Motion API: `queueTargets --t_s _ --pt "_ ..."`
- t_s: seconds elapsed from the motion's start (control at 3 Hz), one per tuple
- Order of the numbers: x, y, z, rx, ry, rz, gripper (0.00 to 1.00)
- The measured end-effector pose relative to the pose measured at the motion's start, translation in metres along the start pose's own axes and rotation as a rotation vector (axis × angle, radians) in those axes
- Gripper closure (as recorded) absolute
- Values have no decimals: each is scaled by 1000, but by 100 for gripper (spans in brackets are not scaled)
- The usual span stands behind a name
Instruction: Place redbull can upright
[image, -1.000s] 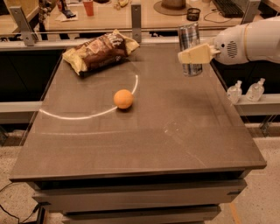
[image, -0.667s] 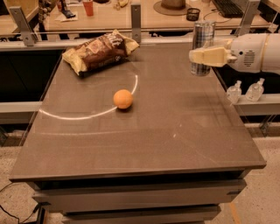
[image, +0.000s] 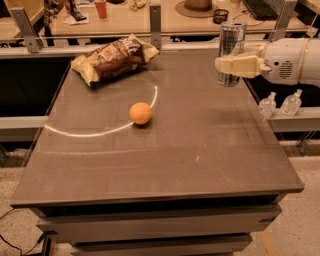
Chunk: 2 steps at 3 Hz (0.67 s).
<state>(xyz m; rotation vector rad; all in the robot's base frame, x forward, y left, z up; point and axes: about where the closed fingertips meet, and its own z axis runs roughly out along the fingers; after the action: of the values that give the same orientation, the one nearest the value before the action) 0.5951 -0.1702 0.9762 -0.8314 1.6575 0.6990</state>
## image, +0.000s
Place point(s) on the silver redbull can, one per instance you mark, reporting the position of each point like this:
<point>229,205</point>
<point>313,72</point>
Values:
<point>232,37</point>

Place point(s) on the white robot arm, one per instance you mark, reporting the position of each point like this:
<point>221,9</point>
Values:
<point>312,62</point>

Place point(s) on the grey metal bracket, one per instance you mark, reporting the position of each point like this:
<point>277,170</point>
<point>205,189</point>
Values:
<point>32,40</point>
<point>155,24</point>
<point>284,17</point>

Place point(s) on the black mesh pen cup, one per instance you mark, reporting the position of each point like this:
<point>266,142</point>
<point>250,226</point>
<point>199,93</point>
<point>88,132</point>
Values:
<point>220,16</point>

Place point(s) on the clear sanitizer bottle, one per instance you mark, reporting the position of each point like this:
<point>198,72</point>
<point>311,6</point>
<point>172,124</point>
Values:
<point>267,105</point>
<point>291,104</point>

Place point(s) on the brown hat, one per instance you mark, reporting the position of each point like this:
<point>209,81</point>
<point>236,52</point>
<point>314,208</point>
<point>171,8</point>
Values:
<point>196,8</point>

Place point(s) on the orange fruit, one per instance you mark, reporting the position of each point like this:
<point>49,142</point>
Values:
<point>140,113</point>

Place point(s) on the red plastic cup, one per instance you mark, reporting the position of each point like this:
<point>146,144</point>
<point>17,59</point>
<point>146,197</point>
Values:
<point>101,8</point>

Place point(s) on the grey metal bracket middle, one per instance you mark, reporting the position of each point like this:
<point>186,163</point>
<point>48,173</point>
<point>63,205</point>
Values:
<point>155,24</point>

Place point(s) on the grey table drawer base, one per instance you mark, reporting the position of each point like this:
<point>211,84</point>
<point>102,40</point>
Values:
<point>163,229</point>

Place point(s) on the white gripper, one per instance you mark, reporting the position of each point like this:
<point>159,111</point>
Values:
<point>284,62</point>

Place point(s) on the black keyboard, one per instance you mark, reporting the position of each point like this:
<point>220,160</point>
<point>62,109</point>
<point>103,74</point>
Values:
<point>261,10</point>

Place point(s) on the grey metal bracket left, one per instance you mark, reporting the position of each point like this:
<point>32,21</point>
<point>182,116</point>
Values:
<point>32,40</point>

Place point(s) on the grey metal bracket right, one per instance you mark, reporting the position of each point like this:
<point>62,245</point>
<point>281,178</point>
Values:
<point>284,17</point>

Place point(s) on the brown chip bag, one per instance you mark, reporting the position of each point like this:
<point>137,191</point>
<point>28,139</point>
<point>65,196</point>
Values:
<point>114,59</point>

